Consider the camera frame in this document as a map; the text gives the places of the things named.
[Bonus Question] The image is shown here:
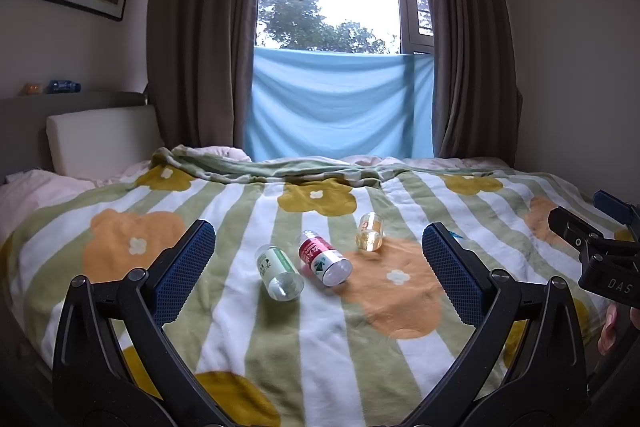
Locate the clear cup with green label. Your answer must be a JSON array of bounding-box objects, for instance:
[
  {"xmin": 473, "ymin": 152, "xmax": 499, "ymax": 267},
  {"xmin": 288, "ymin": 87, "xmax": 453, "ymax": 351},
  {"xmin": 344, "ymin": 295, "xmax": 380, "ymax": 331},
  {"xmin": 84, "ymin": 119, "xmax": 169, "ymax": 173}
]
[{"xmin": 255, "ymin": 244, "xmax": 305, "ymax": 302}]

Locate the white headboard cushion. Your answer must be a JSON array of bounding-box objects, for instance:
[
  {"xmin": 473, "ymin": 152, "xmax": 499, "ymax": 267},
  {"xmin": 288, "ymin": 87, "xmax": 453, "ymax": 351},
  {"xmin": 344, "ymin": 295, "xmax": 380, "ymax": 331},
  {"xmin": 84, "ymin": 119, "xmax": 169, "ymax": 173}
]
[{"xmin": 46, "ymin": 105, "xmax": 166, "ymax": 180}]

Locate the clear yellow cup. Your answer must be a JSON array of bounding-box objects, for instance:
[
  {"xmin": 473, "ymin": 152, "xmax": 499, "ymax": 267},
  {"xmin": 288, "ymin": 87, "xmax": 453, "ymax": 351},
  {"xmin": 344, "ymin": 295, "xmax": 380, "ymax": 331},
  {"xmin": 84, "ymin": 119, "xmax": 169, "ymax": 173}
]
[{"xmin": 355, "ymin": 212, "xmax": 386, "ymax": 253}]

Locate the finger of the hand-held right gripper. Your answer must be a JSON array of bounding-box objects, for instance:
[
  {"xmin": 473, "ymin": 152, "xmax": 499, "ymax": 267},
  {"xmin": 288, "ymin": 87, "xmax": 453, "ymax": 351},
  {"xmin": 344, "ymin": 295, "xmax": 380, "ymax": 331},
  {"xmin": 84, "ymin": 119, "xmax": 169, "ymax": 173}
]
[
  {"xmin": 547, "ymin": 206, "xmax": 621, "ymax": 258},
  {"xmin": 593, "ymin": 189, "xmax": 640, "ymax": 228}
]

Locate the red label white bottle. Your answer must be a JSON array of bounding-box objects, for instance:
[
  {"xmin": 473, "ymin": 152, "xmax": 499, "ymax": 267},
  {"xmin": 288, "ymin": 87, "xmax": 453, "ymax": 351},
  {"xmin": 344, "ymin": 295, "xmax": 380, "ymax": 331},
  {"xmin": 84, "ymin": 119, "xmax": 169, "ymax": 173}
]
[{"xmin": 298, "ymin": 230, "xmax": 353, "ymax": 288}]

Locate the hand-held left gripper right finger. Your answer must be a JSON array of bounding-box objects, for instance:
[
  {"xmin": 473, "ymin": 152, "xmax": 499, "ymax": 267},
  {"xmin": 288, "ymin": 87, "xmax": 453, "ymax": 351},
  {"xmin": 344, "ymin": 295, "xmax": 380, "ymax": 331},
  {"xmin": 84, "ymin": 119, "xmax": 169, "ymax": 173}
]
[{"xmin": 400, "ymin": 222, "xmax": 592, "ymax": 427}]

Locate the person's right hand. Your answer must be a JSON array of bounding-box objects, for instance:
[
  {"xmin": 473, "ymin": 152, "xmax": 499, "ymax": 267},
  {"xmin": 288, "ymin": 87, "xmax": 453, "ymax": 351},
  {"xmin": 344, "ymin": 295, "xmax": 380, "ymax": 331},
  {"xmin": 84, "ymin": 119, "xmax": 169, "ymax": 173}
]
[{"xmin": 597, "ymin": 304, "xmax": 624, "ymax": 356}]

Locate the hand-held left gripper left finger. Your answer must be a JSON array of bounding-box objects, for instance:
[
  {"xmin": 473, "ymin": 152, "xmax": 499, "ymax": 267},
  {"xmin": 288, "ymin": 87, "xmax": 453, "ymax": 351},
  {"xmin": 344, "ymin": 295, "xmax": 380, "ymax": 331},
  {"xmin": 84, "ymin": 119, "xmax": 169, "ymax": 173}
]
[{"xmin": 52, "ymin": 219, "xmax": 236, "ymax": 427}]

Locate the light blue hanging cloth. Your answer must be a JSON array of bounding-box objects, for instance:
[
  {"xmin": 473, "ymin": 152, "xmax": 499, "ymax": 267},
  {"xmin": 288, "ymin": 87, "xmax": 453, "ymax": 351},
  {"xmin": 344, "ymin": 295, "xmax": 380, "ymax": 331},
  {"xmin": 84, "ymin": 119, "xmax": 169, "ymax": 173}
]
[{"xmin": 244, "ymin": 46, "xmax": 435, "ymax": 160}]

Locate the brown curtain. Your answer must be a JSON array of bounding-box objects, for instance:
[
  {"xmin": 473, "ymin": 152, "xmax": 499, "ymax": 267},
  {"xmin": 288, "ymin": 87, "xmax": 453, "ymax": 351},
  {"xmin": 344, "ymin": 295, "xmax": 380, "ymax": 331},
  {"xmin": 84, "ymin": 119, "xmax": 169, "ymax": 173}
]
[
  {"xmin": 145, "ymin": 0, "xmax": 267, "ymax": 158},
  {"xmin": 409, "ymin": 0, "xmax": 524, "ymax": 168}
]

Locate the striped floral blanket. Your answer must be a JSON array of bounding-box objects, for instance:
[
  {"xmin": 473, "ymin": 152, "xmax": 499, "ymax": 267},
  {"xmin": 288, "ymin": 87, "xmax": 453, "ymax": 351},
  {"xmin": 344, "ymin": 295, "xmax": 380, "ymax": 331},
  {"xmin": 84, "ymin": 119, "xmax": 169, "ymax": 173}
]
[{"xmin": 0, "ymin": 146, "xmax": 640, "ymax": 427}]

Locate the grey bed headboard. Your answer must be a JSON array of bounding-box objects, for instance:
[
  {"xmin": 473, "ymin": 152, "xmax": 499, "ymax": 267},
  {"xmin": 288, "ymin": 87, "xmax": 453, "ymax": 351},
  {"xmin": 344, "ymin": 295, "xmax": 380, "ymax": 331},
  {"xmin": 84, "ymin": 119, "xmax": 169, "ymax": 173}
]
[{"xmin": 0, "ymin": 90, "xmax": 152, "ymax": 182}]

